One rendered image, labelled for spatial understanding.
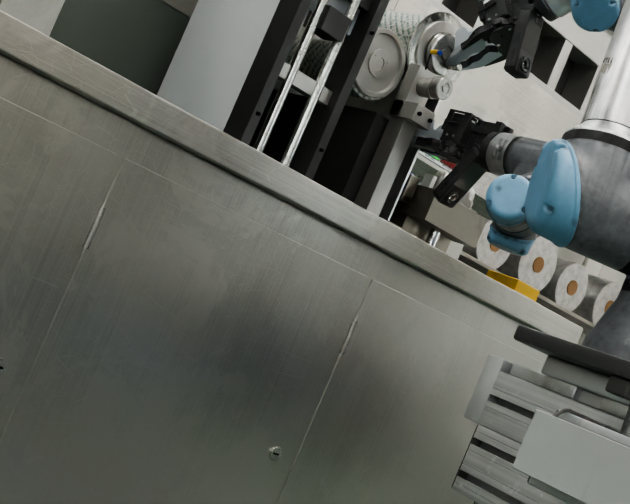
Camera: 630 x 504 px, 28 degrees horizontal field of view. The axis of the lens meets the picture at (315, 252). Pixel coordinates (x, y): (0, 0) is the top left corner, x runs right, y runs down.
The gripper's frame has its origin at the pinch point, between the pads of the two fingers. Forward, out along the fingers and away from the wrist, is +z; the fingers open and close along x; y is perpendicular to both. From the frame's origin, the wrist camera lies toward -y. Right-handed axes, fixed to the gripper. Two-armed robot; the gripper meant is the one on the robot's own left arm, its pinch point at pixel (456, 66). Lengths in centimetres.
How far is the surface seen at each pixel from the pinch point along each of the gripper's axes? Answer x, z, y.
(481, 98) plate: -49, 22, 31
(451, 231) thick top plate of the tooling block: -16.3, 17.0, -19.8
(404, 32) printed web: 7.8, 4.4, 6.4
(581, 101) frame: -84, 14, 43
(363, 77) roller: 15.3, 9.6, -4.6
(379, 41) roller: 15.2, 5.2, 0.7
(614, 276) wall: -449, 172, 197
